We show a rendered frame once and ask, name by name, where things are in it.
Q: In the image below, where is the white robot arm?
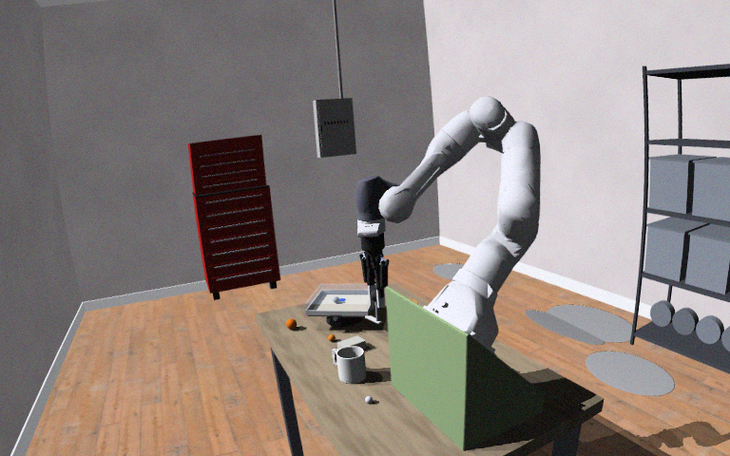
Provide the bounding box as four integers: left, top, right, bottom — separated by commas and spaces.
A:
355, 96, 541, 356

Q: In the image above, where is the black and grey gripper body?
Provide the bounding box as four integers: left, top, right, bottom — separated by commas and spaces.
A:
361, 233, 385, 266

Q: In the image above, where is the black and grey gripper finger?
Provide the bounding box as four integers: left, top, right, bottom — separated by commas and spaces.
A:
359, 254, 375, 304
370, 255, 390, 308

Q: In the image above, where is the white mug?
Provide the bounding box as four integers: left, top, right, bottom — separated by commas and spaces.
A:
332, 346, 366, 384

